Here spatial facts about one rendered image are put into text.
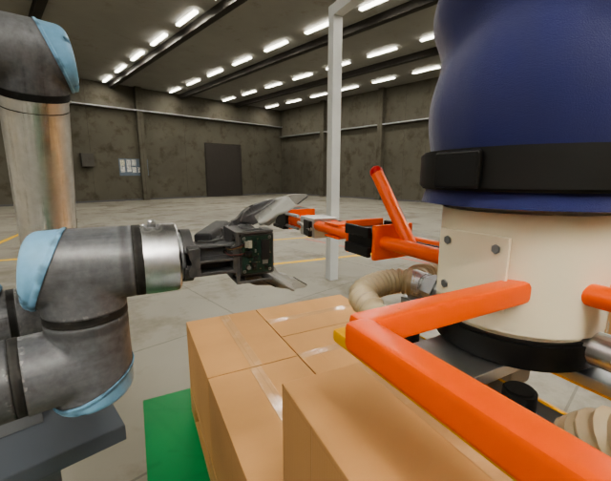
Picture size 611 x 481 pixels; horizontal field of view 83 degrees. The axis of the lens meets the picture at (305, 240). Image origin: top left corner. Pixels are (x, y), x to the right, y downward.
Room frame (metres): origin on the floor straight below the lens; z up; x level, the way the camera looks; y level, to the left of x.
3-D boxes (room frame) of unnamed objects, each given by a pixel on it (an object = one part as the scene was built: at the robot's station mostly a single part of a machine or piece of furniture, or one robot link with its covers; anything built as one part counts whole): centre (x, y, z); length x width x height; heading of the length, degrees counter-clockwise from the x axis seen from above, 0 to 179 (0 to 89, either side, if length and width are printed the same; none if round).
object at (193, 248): (0.47, 0.11, 1.23); 0.12 x 0.09 x 0.08; 117
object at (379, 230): (0.61, -0.13, 1.23); 0.10 x 0.08 x 0.06; 118
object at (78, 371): (0.39, 0.28, 1.12); 0.12 x 0.09 x 0.12; 130
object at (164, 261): (0.44, 0.19, 1.23); 0.09 x 0.05 x 0.10; 27
